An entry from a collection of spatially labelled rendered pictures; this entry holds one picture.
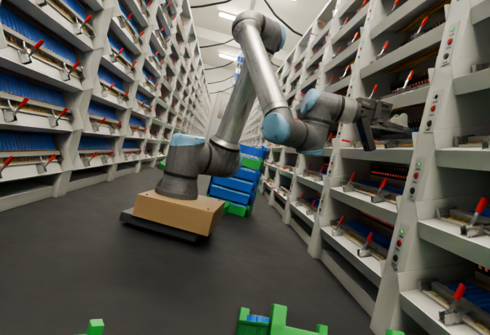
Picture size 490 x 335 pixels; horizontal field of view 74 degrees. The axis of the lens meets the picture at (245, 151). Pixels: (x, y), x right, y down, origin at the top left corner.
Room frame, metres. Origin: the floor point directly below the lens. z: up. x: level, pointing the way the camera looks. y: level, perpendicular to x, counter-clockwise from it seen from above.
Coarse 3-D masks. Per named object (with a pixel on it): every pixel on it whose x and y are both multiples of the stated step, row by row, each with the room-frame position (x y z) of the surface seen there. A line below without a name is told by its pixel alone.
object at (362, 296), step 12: (300, 228) 2.00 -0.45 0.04; (312, 228) 2.05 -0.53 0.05; (324, 252) 1.54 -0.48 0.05; (324, 264) 1.50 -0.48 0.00; (336, 264) 1.38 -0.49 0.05; (348, 264) 1.41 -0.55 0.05; (336, 276) 1.35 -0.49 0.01; (348, 276) 1.25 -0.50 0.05; (360, 276) 1.28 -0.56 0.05; (348, 288) 1.23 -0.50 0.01; (360, 288) 1.14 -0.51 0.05; (372, 288) 1.17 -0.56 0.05; (360, 300) 1.12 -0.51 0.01; (372, 300) 1.06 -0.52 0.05; (372, 312) 1.04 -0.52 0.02
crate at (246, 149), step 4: (240, 144) 2.15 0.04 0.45; (244, 148) 2.15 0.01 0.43; (248, 148) 2.14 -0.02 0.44; (252, 148) 2.14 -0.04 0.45; (256, 148) 2.13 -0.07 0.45; (264, 148) 2.13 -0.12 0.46; (244, 152) 2.15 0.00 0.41; (248, 152) 2.14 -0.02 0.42; (252, 152) 2.14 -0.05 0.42; (256, 152) 2.13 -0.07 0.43; (260, 152) 2.13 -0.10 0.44; (264, 152) 2.18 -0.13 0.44; (256, 156) 2.13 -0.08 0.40; (260, 156) 2.13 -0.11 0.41; (264, 156) 2.24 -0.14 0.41
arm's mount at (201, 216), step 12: (144, 192) 1.35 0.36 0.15; (144, 204) 1.28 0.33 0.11; (156, 204) 1.28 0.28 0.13; (168, 204) 1.27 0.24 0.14; (180, 204) 1.27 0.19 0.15; (192, 204) 1.31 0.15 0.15; (204, 204) 1.37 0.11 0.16; (216, 204) 1.42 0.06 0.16; (144, 216) 1.28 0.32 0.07; (156, 216) 1.28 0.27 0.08; (168, 216) 1.27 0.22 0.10; (180, 216) 1.27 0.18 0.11; (192, 216) 1.26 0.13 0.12; (204, 216) 1.26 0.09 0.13; (216, 216) 1.36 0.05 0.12; (180, 228) 1.27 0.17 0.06; (192, 228) 1.26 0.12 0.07; (204, 228) 1.26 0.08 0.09
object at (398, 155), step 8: (352, 136) 1.57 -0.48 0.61; (376, 136) 1.58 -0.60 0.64; (384, 136) 1.51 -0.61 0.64; (392, 136) 1.44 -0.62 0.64; (400, 136) 1.38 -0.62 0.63; (408, 136) 1.32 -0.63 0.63; (416, 136) 0.96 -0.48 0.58; (344, 144) 1.57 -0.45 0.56; (352, 144) 1.55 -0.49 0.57; (344, 152) 1.51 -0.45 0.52; (352, 152) 1.42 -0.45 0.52; (360, 152) 1.34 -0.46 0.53; (368, 152) 1.27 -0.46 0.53; (376, 152) 1.20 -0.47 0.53; (384, 152) 1.14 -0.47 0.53; (392, 152) 1.09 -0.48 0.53; (400, 152) 1.04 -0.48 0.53; (408, 152) 0.99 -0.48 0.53; (376, 160) 1.21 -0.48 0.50; (384, 160) 1.15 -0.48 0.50; (392, 160) 1.09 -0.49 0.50; (400, 160) 1.04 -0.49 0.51; (408, 160) 1.00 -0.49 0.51
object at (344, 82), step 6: (348, 66) 1.84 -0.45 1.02; (342, 78) 1.83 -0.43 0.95; (348, 78) 1.72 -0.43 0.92; (336, 84) 1.89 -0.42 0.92; (342, 84) 1.80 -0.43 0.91; (348, 84) 1.72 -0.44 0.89; (324, 90) 2.10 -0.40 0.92; (330, 90) 1.99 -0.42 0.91; (336, 90) 1.90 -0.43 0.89; (342, 90) 2.16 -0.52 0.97
